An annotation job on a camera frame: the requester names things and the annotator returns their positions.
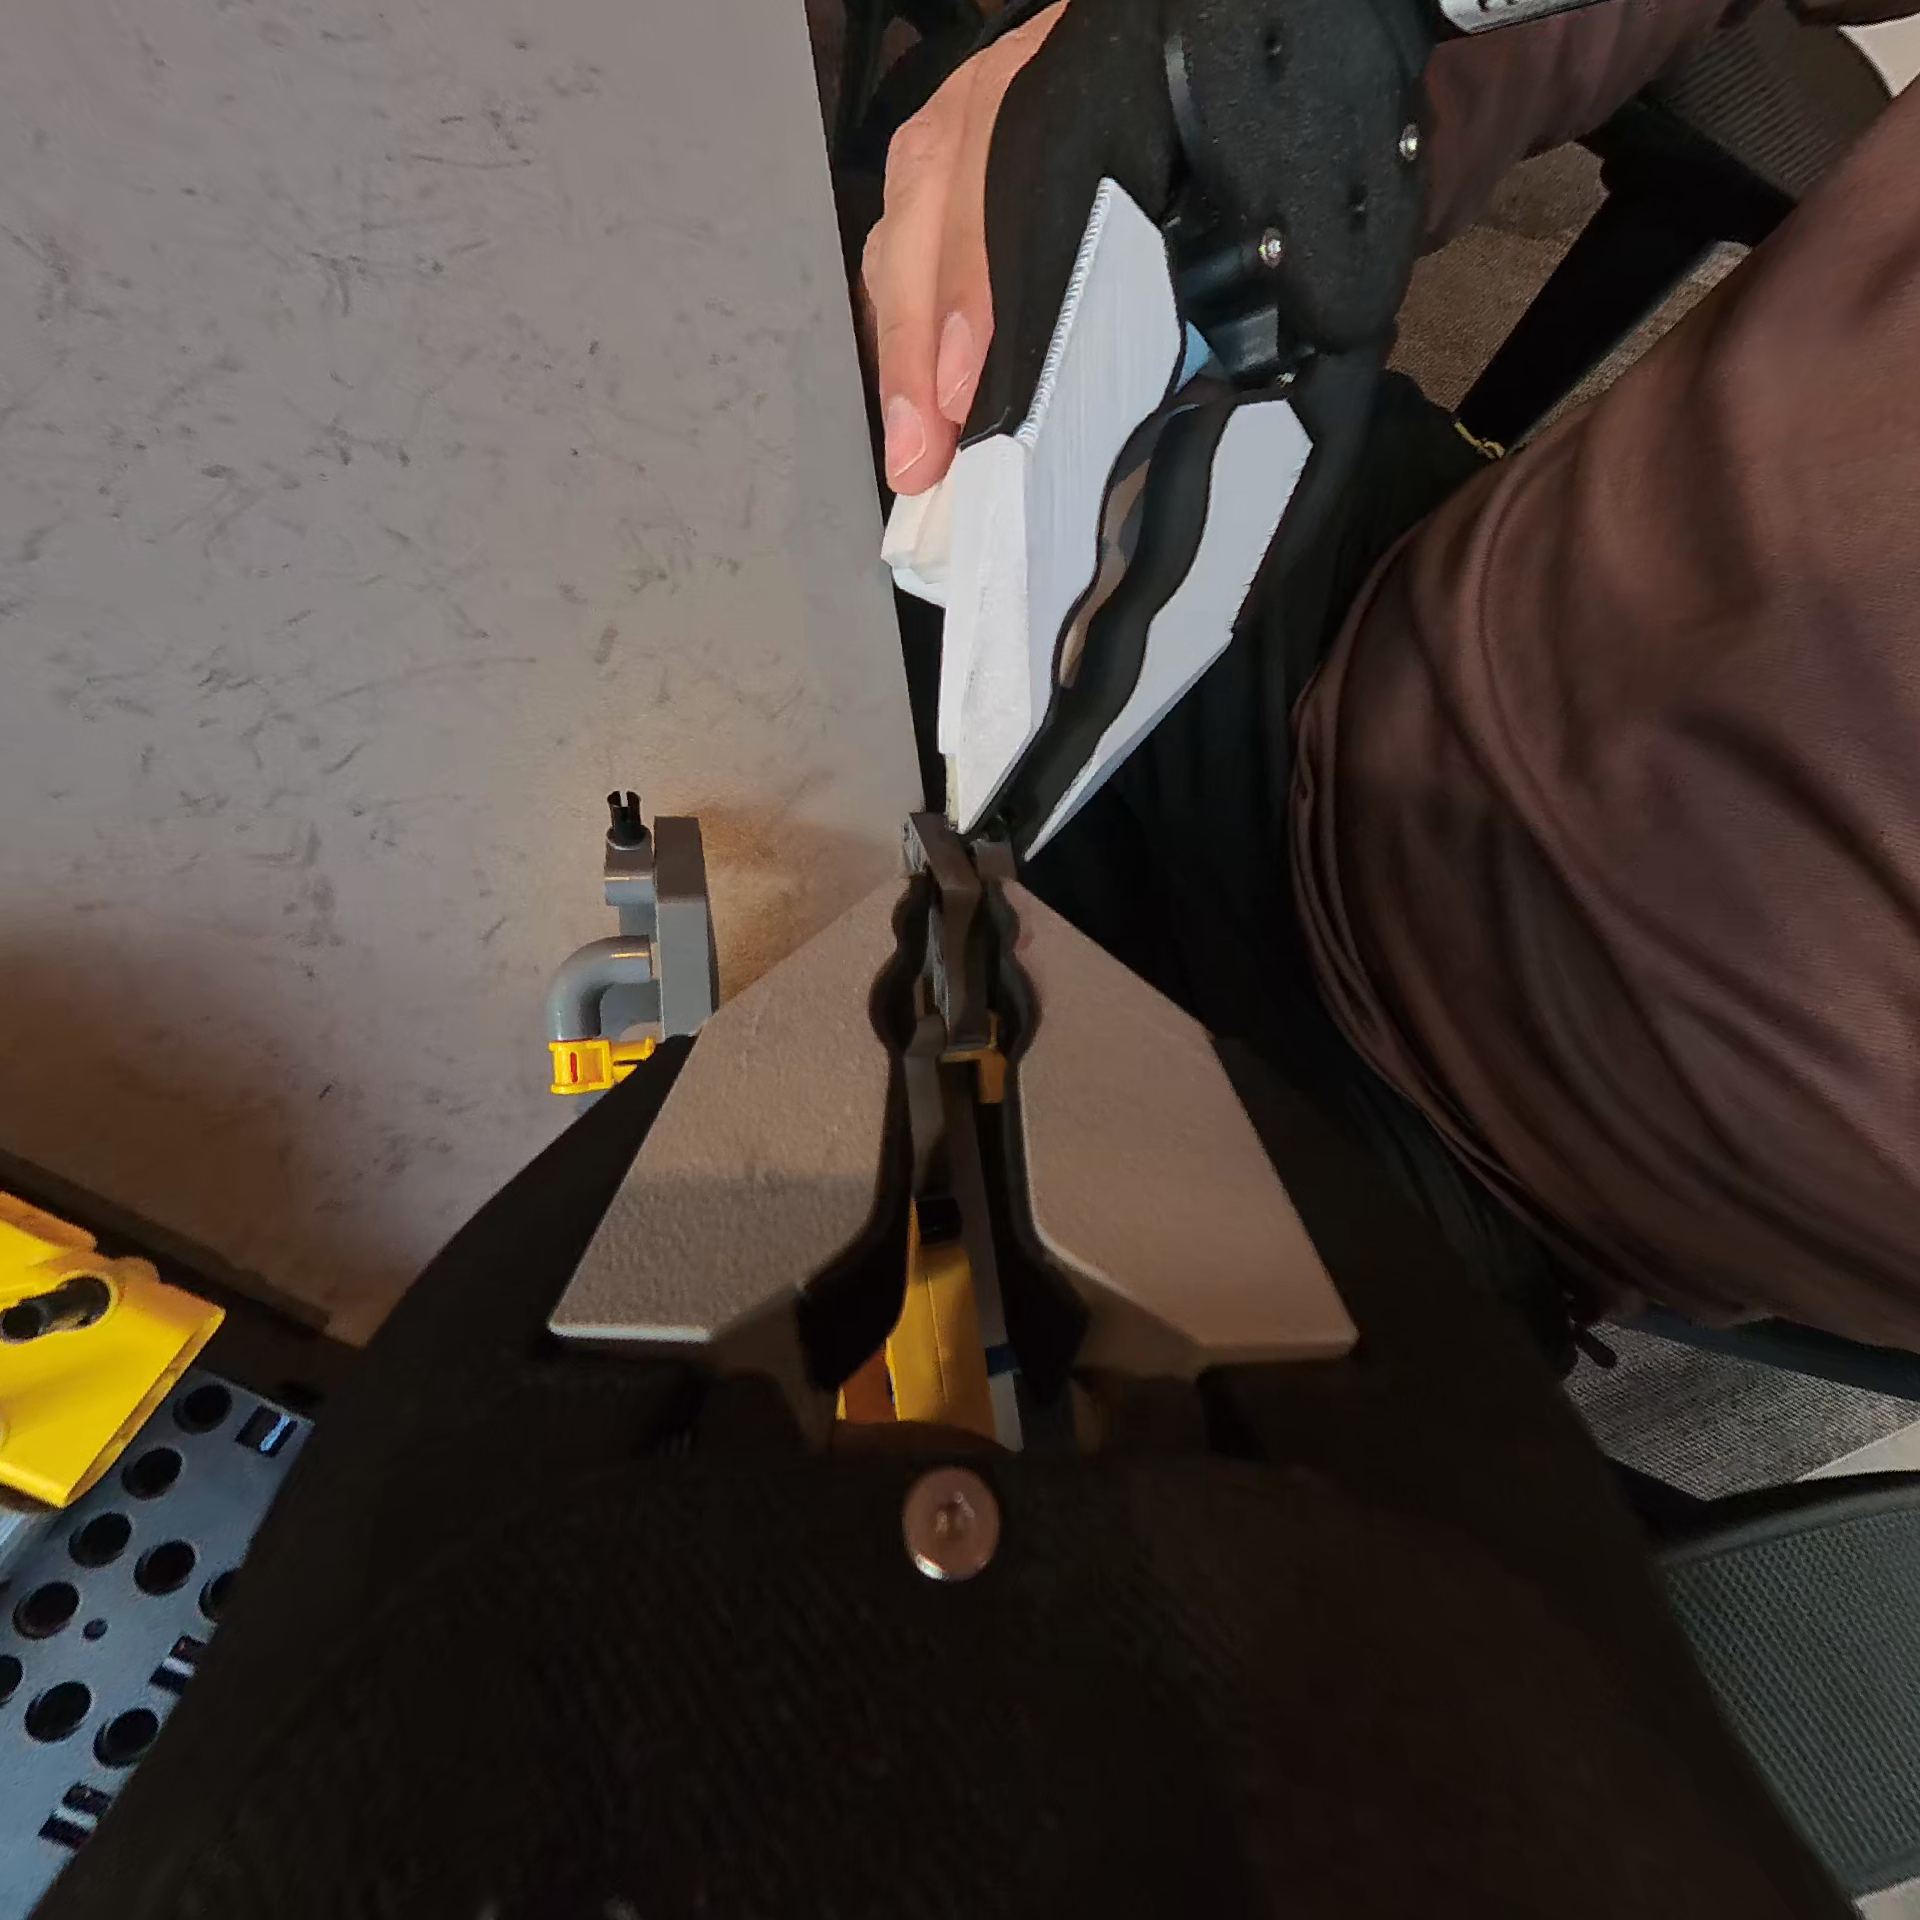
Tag person's black trousers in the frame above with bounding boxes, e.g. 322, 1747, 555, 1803
900, 359, 1593, 1352

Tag grey desk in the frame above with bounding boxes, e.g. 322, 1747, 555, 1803
0, 0, 929, 1352

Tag yellow curved panel assembly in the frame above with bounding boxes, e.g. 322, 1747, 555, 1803
545, 790, 1008, 1449

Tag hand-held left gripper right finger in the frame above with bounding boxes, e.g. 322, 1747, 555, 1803
984, 877, 1361, 1426

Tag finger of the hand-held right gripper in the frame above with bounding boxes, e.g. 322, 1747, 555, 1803
938, 175, 1191, 837
1018, 397, 1316, 864

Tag black block with yellow beams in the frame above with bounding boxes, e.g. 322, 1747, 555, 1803
0, 1153, 362, 1883

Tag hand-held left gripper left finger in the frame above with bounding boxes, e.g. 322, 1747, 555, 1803
546, 872, 934, 1395

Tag person's right hand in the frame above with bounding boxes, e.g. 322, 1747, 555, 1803
859, 5, 1056, 495

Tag person's right forearm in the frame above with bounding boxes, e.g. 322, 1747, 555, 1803
1417, 0, 1802, 248

